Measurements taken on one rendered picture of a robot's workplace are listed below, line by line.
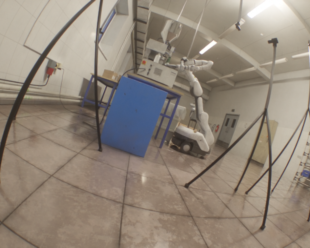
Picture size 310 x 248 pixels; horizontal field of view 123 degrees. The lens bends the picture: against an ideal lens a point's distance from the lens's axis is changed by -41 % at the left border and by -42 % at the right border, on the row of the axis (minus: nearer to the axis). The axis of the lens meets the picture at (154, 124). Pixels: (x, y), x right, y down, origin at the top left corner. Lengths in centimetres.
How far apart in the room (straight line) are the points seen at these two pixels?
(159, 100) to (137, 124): 27
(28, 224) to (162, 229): 46
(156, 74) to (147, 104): 74
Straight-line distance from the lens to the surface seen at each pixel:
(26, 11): 166
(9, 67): 165
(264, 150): 651
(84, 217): 53
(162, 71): 189
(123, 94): 122
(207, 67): 218
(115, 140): 125
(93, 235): 49
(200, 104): 236
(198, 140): 217
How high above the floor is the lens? 39
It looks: 4 degrees down
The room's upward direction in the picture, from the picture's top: 20 degrees clockwise
